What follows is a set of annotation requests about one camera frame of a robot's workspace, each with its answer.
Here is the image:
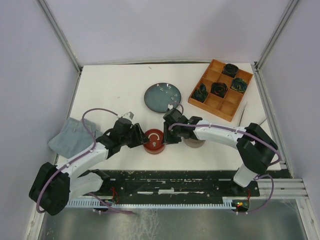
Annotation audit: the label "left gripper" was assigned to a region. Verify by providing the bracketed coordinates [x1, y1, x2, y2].
[120, 123, 150, 149]

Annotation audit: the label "red lunch box lid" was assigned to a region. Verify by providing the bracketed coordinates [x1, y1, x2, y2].
[144, 128, 165, 149]

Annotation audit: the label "red steel lunch bowl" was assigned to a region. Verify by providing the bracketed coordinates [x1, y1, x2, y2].
[143, 144, 165, 155]

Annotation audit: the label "beige lunch box bowl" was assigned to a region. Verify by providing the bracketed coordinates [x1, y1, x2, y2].
[183, 138, 206, 148]

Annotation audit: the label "blue ceramic food plate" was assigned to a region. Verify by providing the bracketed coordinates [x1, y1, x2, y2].
[144, 82, 182, 114]

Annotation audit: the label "wooden compartment tray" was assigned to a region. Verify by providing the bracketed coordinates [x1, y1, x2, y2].
[188, 59, 253, 122]

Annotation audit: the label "metal tongs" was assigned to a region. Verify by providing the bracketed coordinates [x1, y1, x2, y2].
[238, 102, 268, 127]

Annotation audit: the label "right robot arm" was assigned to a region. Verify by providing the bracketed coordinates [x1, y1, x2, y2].
[163, 116, 281, 196]

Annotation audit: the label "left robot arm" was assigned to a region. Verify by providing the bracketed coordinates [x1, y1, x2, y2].
[28, 117, 150, 216]

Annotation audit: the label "blue rolled napkin left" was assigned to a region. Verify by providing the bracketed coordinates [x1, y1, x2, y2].
[191, 83, 208, 103]

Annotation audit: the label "light blue cloth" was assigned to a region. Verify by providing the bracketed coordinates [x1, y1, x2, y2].
[47, 117, 93, 159]

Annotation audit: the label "orange black rolled napkin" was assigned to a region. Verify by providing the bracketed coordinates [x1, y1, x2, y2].
[210, 82, 228, 98]

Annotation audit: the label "green rolled napkin right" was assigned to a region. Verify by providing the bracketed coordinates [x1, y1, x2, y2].
[230, 77, 248, 94]

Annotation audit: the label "dark rolled napkin top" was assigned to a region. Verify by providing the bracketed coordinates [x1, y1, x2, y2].
[222, 63, 239, 78]

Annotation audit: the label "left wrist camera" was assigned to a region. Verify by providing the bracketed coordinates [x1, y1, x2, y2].
[117, 111, 134, 121]

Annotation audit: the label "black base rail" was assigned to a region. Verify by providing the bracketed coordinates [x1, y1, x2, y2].
[94, 170, 260, 204]

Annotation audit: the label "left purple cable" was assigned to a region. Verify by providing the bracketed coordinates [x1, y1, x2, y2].
[36, 107, 123, 215]

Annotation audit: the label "purple cable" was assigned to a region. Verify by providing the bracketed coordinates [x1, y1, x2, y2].
[36, 107, 123, 215]
[167, 101, 283, 215]

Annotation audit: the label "white cable duct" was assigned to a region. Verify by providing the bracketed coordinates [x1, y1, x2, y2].
[66, 196, 241, 209]

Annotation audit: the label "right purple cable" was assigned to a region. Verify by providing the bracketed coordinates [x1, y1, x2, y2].
[167, 101, 283, 215]

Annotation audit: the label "left aluminium frame post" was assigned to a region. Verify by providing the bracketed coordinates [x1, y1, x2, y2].
[36, 0, 82, 73]

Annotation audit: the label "aluminium frame post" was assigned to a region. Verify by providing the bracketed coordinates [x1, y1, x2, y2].
[254, 0, 301, 72]
[36, 0, 82, 73]

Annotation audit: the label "right aluminium frame post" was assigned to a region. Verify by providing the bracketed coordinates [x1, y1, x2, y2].
[254, 0, 301, 72]

